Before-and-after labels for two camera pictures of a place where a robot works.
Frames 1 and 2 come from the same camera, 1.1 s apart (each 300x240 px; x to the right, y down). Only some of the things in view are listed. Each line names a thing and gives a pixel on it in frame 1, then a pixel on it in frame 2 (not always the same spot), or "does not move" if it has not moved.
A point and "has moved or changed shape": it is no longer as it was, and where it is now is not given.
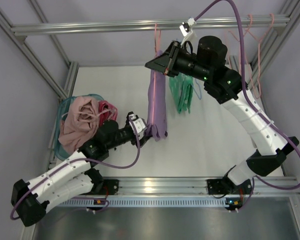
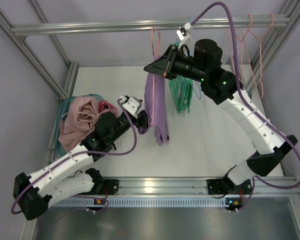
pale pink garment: [79, 123] does not move
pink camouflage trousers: [107, 112] does not move
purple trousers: [157, 120] has moved or changed shape
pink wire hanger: [155, 38] has moved or changed shape
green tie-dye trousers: [181, 87] does not move
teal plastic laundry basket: [62, 153] does not move
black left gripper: [135, 136] -> [139, 120]
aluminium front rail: [266, 187] does not move
